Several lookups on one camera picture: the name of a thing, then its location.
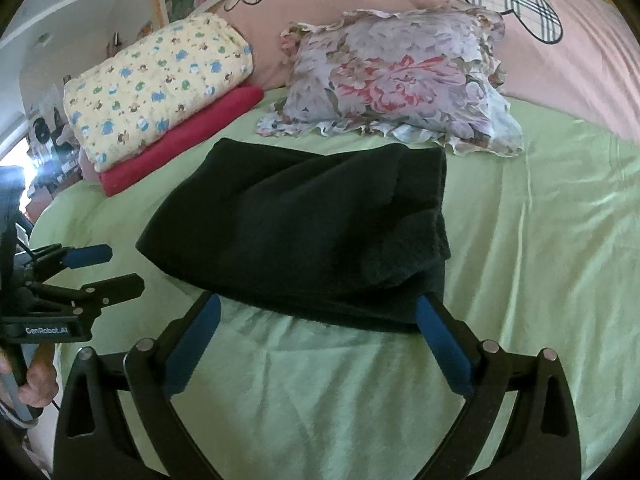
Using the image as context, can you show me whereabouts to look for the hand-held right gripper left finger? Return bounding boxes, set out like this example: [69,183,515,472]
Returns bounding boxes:
[52,290,223,480]

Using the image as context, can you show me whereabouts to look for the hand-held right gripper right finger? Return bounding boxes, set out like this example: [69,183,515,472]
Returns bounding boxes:
[415,292,584,480]

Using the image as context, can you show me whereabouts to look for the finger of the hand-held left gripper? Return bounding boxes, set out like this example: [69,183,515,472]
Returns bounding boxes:
[16,243,114,281]
[26,273,146,317]

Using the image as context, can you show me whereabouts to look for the black pants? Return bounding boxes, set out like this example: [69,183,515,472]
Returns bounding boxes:
[136,137,452,334]

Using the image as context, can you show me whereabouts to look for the person's left hand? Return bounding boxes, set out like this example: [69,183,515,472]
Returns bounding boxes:
[20,347,59,409]

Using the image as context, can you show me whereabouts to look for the green bed sheet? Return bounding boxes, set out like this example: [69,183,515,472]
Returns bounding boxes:
[27,87,640,480]

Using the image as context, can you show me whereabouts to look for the red folded blanket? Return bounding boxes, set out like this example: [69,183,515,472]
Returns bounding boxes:
[99,85,265,198]

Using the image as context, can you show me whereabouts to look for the yellow printed quilt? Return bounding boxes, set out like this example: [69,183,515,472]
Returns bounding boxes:
[62,12,255,174]

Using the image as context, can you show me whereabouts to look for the floral ruffled pillow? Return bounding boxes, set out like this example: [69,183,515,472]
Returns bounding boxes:
[255,7,525,159]

